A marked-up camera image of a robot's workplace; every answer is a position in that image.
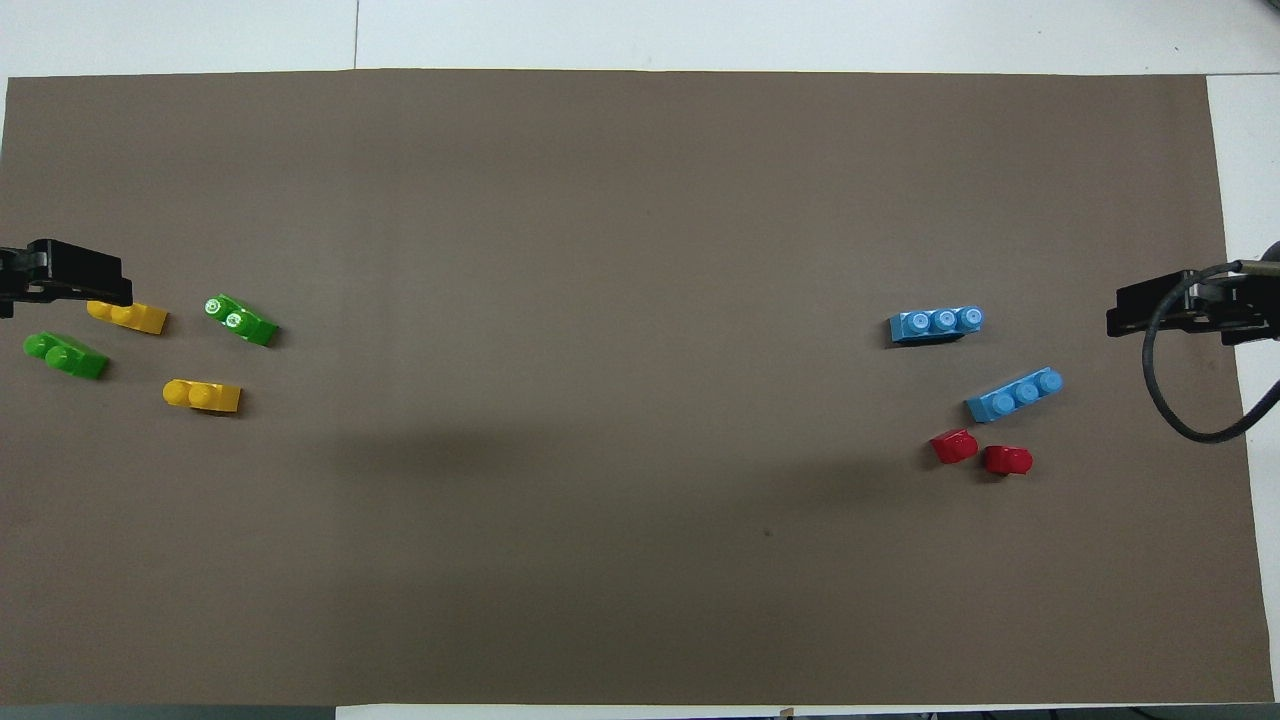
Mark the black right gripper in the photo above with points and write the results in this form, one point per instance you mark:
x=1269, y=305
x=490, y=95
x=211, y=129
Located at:
x=1240, y=308

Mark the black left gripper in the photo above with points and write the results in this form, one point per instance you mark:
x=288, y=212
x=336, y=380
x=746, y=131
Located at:
x=22, y=275

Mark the green two-stud toy block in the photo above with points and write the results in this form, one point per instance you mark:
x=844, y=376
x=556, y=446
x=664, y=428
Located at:
x=65, y=355
x=242, y=322

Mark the blue three-stud toy block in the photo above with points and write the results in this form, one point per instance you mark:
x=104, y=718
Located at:
x=935, y=325
x=1012, y=397

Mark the yellow two-stud toy block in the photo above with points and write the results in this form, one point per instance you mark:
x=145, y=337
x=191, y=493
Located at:
x=203, y=396
x=135, y=318

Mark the red one-stud toy block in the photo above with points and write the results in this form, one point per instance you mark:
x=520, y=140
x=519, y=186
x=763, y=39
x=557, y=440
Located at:
x=1006, y=460
x=952, y=447

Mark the brown table mat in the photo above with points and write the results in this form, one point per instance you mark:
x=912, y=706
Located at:
x=640, y=560

